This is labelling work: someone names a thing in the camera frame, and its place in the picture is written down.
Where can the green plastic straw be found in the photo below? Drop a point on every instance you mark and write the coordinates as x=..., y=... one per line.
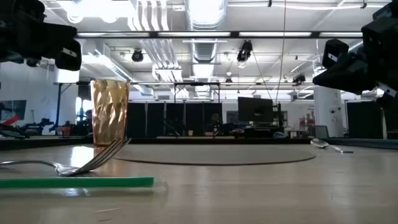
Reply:
x=77, y=182

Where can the black partition panel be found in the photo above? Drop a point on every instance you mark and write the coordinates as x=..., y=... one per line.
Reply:
x=363, y=119

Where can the black overhead light beam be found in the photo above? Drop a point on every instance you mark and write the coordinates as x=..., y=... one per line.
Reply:
x=234, y=34

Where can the black ceiling spotlight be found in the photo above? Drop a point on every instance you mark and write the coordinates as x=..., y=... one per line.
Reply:
x=299, y=78
x=137, y=56
x=245, y=49

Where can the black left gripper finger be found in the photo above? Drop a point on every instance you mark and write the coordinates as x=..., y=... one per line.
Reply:
x=69, y=62
x=62, y=32

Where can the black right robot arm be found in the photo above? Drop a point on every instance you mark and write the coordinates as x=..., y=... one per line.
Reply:
x=388, y=8

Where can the black tripod stand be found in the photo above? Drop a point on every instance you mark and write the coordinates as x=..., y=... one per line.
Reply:
x=58, y=109

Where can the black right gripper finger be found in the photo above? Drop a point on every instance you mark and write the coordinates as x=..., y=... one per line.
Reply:
x=351, y=76
x=338, y=46

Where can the black table frame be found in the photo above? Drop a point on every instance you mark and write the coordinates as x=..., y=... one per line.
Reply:
x=186, y=140

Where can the silver metal fork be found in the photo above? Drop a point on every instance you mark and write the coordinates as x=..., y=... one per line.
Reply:
x=66, y=170

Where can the round grey placemat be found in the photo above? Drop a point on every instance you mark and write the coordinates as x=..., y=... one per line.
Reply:
x=217, y=154

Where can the silver metal spoon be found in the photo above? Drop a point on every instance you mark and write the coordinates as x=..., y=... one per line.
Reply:
x=318, y=143

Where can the amber faceted plastic tumbler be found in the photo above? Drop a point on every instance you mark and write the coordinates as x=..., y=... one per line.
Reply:
x=110, y=112

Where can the silver ventilation duct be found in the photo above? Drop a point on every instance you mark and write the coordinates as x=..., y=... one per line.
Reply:
x=205, y=49

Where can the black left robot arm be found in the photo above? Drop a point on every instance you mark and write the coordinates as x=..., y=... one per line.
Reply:
x=18, y=9

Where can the white pillar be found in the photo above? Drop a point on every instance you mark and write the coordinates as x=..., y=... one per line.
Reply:
x=323, y=112

